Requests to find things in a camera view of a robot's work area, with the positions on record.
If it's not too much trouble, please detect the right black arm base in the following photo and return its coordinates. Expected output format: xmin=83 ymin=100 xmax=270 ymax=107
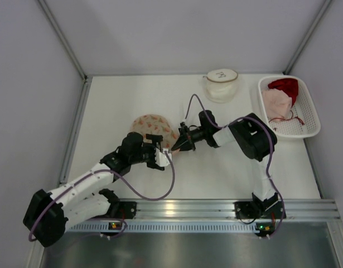
xmin=234 ymin=200 xmax=284 ymax=221

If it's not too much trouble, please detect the aluminium mounting rail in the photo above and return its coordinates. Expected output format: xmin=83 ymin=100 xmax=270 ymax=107
xmin=121 ymin=199 xmax=340 ymax=222

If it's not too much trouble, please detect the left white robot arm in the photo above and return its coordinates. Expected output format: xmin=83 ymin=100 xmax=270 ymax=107
xmin=23 ymin=132 xmax=172 ymax=247

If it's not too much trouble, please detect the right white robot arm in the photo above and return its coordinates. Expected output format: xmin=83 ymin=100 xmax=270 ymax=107
xmin=172 ymin=110 xmax=277 ymax=168

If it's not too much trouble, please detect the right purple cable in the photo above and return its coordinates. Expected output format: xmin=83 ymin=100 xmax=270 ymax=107
xmin=184 ymin=94 xmax=286 ymax=238

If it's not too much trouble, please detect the white plastic laundry basket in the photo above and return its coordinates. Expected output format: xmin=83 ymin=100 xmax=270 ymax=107
xmin=258 ymin=75 xmax=321 ymax=140

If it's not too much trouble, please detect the red garment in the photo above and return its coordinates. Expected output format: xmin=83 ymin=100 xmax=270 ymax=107
xmin=268 ymin=78 xmax=299 ymax=106

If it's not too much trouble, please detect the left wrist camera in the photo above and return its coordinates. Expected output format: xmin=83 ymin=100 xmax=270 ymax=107
xmin=155 ymin=148 xmax=172 ymax=168

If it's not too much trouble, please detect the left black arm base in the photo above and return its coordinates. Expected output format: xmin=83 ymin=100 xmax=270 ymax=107
xmin=106 ymin=201 xmax=137 ymax=219

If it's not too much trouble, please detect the pink garment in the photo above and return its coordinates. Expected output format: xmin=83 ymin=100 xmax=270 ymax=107
xmin=262 ymin=89 xmax=292 ymax=121

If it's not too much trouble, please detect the white round mesh laundry bag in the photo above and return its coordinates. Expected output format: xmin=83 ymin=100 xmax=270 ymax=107
xmin=202 ymin=69 xmax=239 ymax=103

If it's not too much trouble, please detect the pink floral laundry bag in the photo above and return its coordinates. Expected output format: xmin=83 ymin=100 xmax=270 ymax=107
xmin=129 ymin=114 xmax=180 ymax=154

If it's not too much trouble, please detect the white slotted cable duct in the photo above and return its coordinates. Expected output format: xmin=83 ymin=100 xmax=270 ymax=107
xmin=68 ymin=221 xmax=273 ymax=233

